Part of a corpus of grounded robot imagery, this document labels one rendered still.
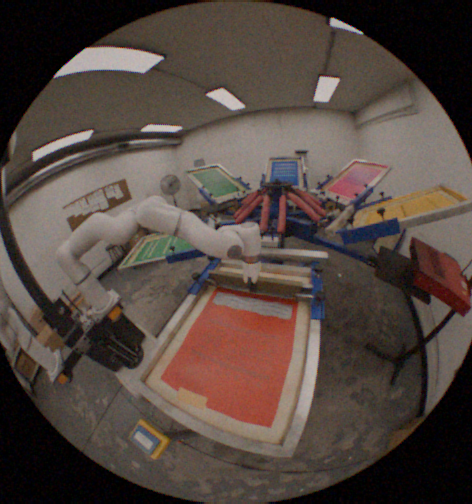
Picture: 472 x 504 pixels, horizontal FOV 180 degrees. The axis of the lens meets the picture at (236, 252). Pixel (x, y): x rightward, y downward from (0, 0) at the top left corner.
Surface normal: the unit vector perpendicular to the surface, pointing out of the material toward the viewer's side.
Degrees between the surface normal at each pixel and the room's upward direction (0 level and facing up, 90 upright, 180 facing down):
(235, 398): 0
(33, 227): 90
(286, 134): 90
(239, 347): 0
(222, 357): 0
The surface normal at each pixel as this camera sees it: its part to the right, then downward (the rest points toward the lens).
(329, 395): -0.15, -0.82
